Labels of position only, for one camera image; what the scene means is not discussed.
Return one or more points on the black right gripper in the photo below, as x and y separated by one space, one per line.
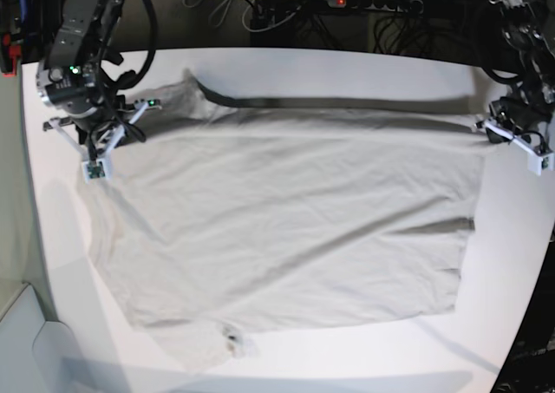
86 85

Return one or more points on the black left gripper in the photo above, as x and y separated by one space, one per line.
510 118

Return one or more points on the grey t-shirt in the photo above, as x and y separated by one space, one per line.
229 222

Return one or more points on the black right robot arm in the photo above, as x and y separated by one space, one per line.
86 33

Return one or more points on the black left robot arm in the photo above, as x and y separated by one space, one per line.
527 28

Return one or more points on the red and black clamp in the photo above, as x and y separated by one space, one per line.
10 55

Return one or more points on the black power strip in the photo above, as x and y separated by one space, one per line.
415 7

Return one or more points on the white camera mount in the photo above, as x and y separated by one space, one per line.
112 137
540 157

